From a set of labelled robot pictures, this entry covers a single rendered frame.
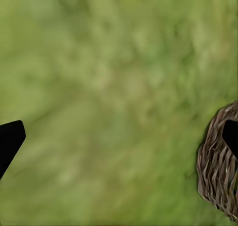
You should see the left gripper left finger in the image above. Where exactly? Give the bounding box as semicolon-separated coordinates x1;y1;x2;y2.
0;120;26;179

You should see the wicker basket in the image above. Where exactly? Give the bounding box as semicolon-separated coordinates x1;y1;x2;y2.
195;100;238;224

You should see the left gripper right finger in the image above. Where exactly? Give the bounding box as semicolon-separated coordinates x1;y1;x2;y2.
222;120;238;160

